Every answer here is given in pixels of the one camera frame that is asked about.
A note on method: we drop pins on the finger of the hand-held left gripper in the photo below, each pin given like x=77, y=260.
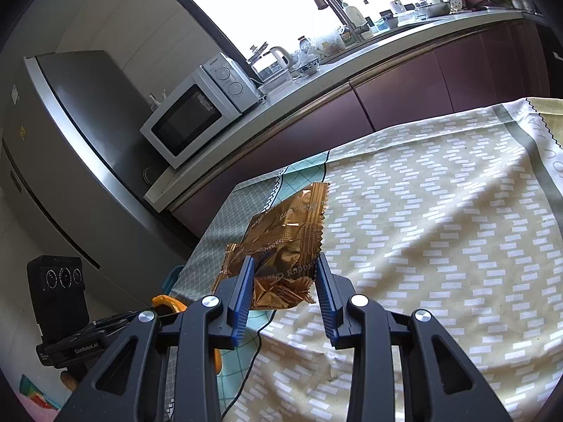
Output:
x=112, y=321

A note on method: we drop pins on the person's left hand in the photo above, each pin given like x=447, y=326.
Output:
x=70, y=381

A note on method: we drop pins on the white electric kettle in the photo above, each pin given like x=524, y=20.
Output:
x=279, y=59

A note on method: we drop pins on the maroon kitchen cabinet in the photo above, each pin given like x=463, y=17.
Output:
x=396, y=96

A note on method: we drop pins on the teal plastic bin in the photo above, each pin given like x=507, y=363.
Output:
x=174, y=278

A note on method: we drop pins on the light stone kitchen countertop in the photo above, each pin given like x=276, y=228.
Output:
x=308, y=83

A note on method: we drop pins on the white soap bottle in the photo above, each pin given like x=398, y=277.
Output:
x=353, y=15

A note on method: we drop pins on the teal plastic basket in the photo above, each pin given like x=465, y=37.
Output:
x=37, y=389

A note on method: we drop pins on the white mug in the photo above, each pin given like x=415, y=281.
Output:
x=398, y=7

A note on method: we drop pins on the orange peel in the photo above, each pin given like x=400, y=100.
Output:
x=169, y=303

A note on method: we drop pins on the blue patterned bowl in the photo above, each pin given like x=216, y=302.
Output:
x=309, y=67

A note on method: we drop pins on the silver refrigerator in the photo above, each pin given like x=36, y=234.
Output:
x=88, y=184

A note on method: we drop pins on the white microwave oven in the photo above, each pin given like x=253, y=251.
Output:
x=184, y=118

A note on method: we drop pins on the metal kitchen faucet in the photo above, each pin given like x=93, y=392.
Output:
x=336, y=6

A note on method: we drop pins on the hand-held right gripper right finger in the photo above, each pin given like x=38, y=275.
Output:
x=327, y=303

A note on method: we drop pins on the golden snack wrapper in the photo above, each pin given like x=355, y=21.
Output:
x=281, y=228

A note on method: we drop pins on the patterned tablecloth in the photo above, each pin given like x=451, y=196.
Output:
x=418, y=228

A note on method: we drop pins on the round grey disc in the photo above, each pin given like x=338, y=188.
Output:
x=147, y=175

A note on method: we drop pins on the glass pot with lid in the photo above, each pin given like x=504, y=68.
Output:
x=260, y=63

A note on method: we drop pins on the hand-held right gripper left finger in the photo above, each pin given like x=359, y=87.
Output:
x=242, y=303

